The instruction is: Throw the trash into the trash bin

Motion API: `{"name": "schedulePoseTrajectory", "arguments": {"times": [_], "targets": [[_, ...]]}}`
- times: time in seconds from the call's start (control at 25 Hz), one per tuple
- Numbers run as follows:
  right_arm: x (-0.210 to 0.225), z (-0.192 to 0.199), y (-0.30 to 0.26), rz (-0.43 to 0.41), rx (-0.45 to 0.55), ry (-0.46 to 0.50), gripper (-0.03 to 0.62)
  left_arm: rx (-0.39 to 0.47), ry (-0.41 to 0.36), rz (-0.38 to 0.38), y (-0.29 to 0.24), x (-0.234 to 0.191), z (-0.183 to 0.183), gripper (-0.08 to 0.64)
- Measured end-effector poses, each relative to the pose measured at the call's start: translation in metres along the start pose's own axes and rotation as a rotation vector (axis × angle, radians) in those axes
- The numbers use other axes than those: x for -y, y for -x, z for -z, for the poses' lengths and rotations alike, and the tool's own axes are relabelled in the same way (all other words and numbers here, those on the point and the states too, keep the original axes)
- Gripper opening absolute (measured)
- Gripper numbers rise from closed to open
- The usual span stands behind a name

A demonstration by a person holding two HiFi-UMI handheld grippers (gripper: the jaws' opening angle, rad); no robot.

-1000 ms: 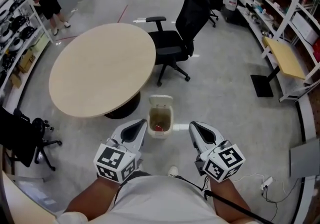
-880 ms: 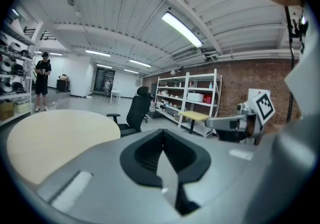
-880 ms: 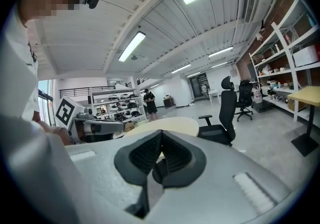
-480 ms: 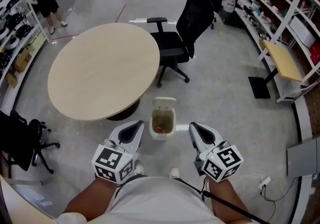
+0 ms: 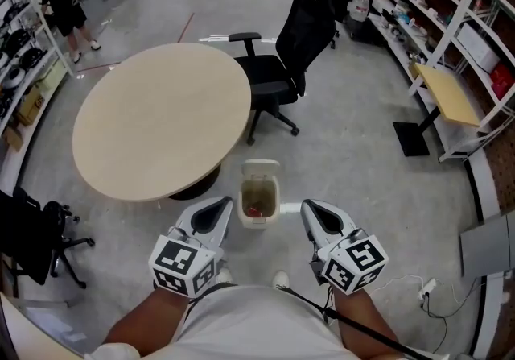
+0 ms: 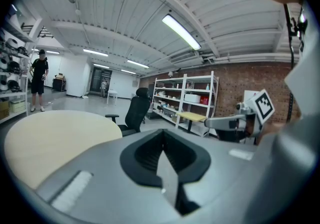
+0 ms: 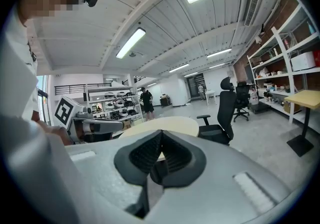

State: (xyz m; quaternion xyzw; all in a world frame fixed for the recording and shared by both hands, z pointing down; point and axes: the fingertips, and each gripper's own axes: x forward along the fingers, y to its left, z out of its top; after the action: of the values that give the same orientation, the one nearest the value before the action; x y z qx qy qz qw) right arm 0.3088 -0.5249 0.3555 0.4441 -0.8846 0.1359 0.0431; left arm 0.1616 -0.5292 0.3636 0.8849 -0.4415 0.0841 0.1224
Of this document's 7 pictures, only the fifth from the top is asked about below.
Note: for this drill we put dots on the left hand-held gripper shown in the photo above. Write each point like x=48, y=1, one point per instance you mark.
x=181, y=266

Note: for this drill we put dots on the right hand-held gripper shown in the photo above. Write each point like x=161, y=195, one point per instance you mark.
x=356, y=263

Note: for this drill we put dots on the red soda can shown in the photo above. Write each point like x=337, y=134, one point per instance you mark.
x=253, y=211

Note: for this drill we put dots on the white trash bin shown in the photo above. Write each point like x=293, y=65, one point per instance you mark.
x=259, y=223

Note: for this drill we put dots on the person's right forearm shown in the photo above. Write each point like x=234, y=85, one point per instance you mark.
x=362, y=322

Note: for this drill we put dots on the person's left forearm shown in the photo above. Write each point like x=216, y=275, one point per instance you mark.
x=149, y=322

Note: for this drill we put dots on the person's left white shoe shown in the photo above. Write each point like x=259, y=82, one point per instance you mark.
x=225, y=276

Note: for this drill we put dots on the person's white shoe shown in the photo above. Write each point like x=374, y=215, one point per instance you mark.
x=281, y=278
x=225, y=276

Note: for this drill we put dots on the person's right white shoe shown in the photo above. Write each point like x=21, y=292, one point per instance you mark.
x=281, y=278

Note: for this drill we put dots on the person's white shirt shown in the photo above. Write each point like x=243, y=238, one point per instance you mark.
x=257, y=326

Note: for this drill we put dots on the white power strip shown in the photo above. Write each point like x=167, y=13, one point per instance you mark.
x=427, y=288

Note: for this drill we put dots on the round wooden table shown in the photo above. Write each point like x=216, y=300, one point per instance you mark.
x=161, y=117

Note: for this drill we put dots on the grey metal cabinet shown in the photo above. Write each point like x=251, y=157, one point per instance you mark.
x=489, y=245

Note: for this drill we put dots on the small square yellow table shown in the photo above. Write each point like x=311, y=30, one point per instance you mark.
x=450, y=96

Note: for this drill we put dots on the white shelf rack with helmets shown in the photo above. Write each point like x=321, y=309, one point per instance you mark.
x=52, y=100

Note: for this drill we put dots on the brown cardboard box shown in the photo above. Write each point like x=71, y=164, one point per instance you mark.
x=30, y=106

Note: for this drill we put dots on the beige storage box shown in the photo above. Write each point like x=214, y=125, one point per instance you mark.
x=52, y=74

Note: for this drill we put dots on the clear water jug red cap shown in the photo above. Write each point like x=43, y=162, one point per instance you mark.
x=358, y=8

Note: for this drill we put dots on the red box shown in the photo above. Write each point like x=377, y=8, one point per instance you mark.
x=503, y=80

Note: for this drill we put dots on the white shelf rack with sundries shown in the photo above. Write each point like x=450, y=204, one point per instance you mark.
x=447, y=27

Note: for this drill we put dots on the white box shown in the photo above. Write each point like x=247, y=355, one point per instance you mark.
x=479, y=48

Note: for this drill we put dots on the row of helmets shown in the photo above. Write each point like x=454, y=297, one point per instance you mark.
x=20, y=40

